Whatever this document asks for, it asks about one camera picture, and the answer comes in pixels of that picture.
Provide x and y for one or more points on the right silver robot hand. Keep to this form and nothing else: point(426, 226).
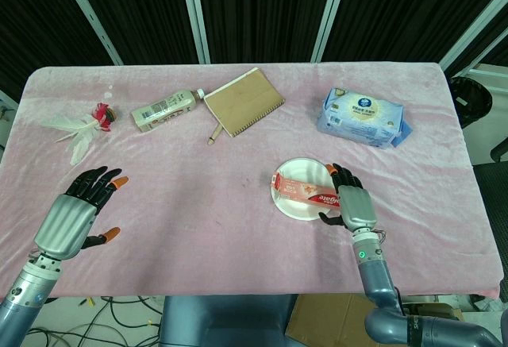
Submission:
point(355, 204)

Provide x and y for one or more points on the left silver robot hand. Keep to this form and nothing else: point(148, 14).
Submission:
point(75, 214)

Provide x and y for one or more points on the red toothpaste box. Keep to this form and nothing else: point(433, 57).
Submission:
point(305, 192)

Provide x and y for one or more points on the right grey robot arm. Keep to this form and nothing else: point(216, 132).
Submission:
point(397, 303)

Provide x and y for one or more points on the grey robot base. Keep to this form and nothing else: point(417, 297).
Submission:
point(222, 321)

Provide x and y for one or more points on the brown cardboard box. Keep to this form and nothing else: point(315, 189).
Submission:
point(325, 315)

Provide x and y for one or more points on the white round plate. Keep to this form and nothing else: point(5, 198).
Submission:
point(299, 178)

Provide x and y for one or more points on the blue tissue pack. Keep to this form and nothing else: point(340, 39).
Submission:
point(363, 118)

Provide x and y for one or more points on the white feather shuttlecock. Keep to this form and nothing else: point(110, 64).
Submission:
point(85, 128)

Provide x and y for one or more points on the pink table cloth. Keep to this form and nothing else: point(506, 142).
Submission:
point(198, 204)

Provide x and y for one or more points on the beige drink bottle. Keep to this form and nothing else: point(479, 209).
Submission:
point(164, 109)

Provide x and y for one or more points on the brown spiral notebook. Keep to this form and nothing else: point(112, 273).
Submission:
point(245, 102)

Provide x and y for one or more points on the black round stool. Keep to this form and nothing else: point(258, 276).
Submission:
point(470, 99)

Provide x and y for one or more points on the brown pen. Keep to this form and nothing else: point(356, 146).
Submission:
point(214, 133)

